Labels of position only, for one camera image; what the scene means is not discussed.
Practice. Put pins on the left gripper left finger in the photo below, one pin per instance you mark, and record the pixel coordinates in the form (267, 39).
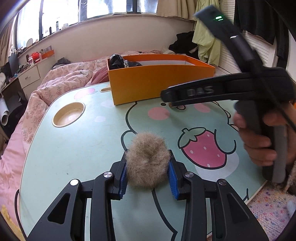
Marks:
(64, 219)

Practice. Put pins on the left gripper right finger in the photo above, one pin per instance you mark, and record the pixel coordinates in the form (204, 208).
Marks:
(231, 219)

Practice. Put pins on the brown fluffy scrunchie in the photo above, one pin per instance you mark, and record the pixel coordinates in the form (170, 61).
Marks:
(147, 160)

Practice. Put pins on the black fur-trimmed pouch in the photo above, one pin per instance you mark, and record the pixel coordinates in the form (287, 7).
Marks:
(117, 61)

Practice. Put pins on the person's right hand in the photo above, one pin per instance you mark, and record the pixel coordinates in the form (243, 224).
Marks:
(257, 146)

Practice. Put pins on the green hanging garment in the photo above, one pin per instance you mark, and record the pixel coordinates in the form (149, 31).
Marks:
(208, 46)

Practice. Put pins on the black hanging sweater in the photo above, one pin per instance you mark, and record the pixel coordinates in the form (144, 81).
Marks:
(259, 18)

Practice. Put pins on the pile of dark clothes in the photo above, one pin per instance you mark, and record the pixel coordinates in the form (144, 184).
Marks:
(184, 45)

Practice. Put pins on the beige curtain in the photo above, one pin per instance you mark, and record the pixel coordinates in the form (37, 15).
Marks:
(184, 9)

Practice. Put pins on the orange cardboard box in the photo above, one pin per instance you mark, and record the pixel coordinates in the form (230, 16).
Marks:
(144, 76)

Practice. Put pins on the pink floral duvet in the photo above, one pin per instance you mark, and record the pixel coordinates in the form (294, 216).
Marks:
(57, 82)

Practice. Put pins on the white desk with drawers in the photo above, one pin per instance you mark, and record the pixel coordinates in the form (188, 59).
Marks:
(30, 79)

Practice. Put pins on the small orange desk box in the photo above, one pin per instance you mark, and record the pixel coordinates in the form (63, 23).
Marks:
(48, 54)

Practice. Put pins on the red desk item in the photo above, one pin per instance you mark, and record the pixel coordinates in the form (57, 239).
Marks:
(35, 57)

